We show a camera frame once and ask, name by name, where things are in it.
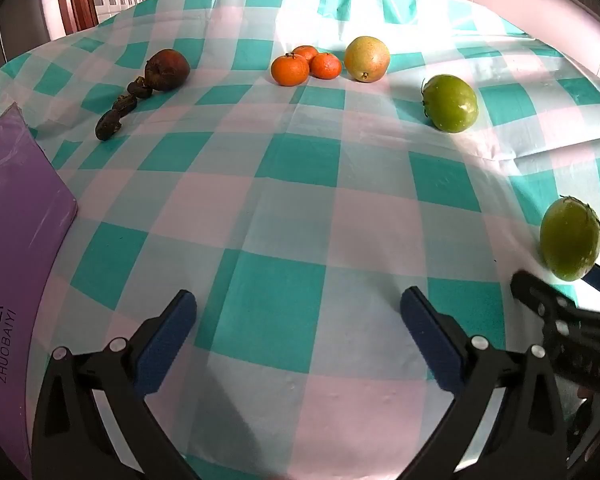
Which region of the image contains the yellow pear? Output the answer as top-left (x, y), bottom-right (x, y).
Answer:
top-left (344, 36), bottom-right (391, 83)

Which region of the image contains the green round fruit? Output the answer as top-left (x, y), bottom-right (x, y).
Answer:
top-left (539, 196), bottom-right (600, 282)
top-left (421, 74), bottom-right (479, 134)

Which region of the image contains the teal checked tablecloth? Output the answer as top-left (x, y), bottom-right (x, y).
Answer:
top-left (0, 0), bottom-right (600, 480)

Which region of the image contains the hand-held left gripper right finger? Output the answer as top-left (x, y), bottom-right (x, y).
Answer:
top-left (395, 286), bottom-right (567, 480)

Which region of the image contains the dark grey cabinet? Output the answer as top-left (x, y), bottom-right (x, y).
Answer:
top-left (0, 7), bottom-right (48, 88)

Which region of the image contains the purple cardboard box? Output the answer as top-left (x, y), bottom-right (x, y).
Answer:
top-left (0, 102), bottom-right (79, 480)

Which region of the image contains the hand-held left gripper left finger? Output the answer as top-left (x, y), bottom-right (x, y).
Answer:
top-left (31, 289), bottom-right (201, 480)

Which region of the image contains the dark brown round fruit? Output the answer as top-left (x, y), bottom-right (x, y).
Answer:
top-left (145, 49), bottom-right (191, 92)

